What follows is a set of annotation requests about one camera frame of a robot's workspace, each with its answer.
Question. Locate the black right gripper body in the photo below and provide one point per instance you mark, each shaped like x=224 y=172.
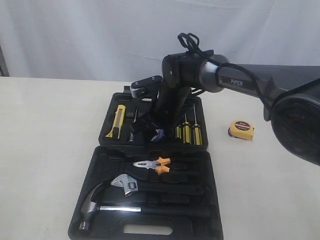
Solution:
x=166 y=111

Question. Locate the silver adjustable wrench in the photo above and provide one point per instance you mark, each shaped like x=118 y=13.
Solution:
x=131 y=185

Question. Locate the orange black handled pliers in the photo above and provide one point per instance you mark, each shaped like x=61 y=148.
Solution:
x=166 y=167

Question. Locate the yellow utility knife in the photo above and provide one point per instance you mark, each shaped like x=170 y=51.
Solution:
x=115 y=131

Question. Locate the steel claw hammer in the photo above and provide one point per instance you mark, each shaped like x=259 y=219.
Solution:
x=90 y=207

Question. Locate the black plastic tool case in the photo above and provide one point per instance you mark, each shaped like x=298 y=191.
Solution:
x=113 y=157

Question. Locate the black electrical tape roll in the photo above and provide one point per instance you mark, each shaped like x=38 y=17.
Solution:
x=158 y=135

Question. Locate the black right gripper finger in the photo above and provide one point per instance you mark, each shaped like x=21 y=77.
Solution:
x=142 y=124

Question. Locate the small yellow black screwdriver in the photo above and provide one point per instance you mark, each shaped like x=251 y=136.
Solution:
x=177 y=132

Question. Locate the yellow tape measure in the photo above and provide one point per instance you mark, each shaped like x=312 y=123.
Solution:
x=241 y=129

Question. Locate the clear voltage tester screwdriver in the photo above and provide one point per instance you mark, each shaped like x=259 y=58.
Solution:
x=131 y=138

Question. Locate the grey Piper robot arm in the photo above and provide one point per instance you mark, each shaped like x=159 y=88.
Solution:
x=290 y=95

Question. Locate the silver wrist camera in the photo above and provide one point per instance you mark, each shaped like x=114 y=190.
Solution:
x=146 y=88

